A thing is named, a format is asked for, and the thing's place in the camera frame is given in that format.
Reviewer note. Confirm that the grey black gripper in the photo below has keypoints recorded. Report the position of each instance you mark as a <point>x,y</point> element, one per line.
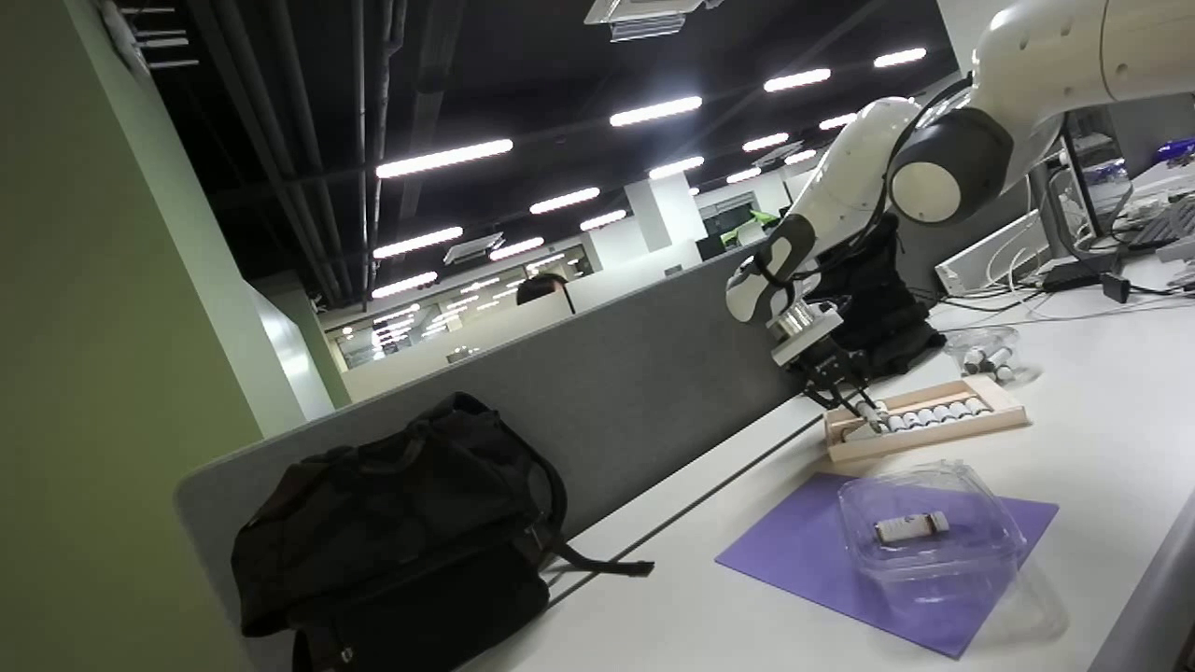
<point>813,357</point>

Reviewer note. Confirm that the wooden compartment box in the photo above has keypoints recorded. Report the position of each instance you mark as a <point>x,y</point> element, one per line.
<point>852,442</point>

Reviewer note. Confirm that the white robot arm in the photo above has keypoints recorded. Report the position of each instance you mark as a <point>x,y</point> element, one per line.
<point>935,162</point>

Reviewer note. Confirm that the white power strip box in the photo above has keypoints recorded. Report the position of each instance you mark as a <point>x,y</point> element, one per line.
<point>996,257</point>

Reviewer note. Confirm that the small white bottle in container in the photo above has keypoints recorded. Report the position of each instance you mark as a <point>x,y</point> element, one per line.
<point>913,527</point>

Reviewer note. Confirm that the black backpack far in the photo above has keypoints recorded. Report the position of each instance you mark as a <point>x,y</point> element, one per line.
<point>883,321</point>

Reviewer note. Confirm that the black backpack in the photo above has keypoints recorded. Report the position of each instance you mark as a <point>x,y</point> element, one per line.
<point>410,554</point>
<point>883,321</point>

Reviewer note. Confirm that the row of white bottles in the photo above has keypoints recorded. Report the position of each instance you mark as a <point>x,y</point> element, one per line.
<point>935,417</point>

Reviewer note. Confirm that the clear plastic clamshell container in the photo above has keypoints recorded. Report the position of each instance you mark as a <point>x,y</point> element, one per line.
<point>964,584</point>

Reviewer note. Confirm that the grey desk divider panel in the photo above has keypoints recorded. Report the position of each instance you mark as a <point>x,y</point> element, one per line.
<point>613,397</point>

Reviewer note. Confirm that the purple paper mat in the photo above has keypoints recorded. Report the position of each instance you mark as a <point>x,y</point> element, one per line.
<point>802,549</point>

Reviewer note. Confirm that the computer monitor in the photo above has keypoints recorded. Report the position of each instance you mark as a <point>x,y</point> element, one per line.
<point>1138,183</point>

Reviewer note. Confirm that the black backpack near left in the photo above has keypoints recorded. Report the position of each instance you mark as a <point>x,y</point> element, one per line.
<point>410,554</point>

